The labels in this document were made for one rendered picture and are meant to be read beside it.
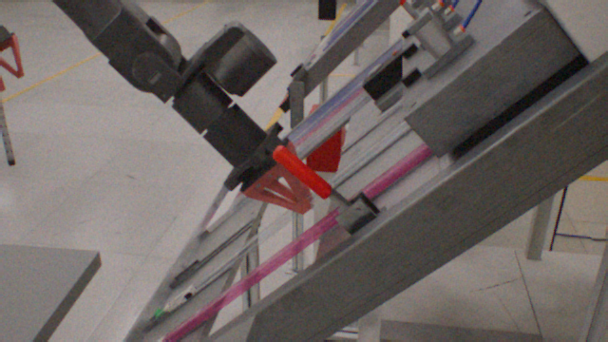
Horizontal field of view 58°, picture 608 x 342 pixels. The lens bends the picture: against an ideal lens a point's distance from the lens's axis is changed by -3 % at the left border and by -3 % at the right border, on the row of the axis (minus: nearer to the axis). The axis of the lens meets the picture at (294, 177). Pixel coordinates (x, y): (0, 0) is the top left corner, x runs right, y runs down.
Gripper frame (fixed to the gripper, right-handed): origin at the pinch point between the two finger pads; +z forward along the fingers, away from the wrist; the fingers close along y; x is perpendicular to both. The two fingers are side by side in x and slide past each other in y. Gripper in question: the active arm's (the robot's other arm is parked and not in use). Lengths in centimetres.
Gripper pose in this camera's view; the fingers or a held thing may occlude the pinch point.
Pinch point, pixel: (303, 202)
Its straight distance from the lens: 69.9
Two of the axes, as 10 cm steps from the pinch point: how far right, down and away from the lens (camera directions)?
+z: 7.0, 6.9, 1.9
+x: -6.9, 5.9, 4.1
